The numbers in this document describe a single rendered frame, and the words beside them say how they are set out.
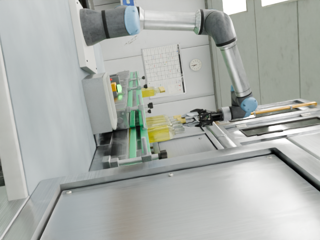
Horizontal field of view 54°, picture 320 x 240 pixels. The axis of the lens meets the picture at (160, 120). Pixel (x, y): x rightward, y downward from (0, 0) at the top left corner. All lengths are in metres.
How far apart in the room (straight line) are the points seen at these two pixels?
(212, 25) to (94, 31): 0.51
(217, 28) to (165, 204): 1.05
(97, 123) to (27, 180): 0.70
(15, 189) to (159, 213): 0.26
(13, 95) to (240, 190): 0.41
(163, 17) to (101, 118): 0.55
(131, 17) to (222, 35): 0.39
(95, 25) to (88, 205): 0.92
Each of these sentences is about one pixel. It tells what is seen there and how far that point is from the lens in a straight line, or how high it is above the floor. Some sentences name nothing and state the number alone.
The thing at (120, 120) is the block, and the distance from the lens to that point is 1.45.
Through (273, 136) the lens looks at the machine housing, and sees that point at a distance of 1.77.
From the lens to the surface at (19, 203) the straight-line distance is 0.59.
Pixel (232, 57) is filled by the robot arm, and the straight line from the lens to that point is 1.46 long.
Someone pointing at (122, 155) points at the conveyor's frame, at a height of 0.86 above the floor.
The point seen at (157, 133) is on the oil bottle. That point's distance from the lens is 1.48.
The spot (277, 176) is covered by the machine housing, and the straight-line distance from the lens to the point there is 0.54.
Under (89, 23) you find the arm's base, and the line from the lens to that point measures 1.33.
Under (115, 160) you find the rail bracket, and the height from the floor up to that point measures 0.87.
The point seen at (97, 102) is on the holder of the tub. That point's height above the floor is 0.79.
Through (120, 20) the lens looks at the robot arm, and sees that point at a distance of 1.33.
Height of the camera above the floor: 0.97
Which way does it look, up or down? 2 degrees up
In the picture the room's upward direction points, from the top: 81 degrees clockwise
